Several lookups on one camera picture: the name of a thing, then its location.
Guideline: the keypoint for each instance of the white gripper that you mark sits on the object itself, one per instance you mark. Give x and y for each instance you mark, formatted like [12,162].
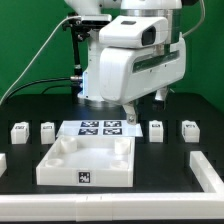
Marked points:
[128,74]

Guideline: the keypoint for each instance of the white sheet with markers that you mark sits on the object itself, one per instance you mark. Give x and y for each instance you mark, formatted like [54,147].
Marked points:
[99,128]

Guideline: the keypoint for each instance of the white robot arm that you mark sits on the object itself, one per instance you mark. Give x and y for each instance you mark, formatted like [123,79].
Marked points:
[169,9]

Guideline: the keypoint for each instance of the black camera on stand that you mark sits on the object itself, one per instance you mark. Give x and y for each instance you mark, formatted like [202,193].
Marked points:
[85,82]

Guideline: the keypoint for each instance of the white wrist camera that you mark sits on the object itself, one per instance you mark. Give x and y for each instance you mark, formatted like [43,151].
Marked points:
[134,32]

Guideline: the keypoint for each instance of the white block left edge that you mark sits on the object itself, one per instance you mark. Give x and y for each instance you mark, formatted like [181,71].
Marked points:
[3,163]

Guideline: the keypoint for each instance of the white L-shaped fence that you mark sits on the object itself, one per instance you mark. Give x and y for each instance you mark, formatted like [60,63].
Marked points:
[207,204]

